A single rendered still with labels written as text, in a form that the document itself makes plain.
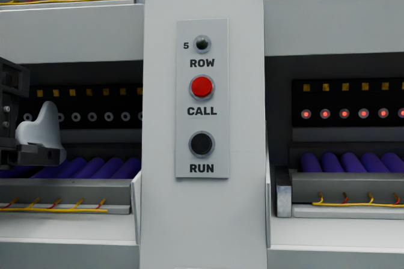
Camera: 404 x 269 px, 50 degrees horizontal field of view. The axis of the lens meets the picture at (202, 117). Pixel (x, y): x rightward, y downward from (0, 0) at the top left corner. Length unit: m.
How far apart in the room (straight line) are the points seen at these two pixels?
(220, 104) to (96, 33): 0.12
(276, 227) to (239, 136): 0.08
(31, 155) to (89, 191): 0.07
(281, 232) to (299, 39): 0.15
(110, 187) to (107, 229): 0.04
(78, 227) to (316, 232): 0.19
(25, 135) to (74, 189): 0.06
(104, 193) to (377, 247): 0.22
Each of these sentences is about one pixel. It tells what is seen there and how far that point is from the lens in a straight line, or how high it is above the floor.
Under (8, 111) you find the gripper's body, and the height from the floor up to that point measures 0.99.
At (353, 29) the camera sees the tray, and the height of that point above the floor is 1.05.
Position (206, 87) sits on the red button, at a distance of 0.33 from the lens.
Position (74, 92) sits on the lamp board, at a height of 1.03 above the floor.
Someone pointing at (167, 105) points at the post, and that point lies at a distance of 0.33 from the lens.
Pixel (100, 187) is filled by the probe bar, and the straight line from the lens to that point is 0.40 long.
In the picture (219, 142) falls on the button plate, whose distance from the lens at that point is 0.32.
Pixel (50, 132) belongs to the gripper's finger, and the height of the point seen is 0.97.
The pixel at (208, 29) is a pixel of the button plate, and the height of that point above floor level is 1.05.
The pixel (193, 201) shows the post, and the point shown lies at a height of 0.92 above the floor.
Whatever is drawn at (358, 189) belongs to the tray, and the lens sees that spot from 0.40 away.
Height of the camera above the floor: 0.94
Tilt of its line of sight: 6 degrees up
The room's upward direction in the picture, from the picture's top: straight up
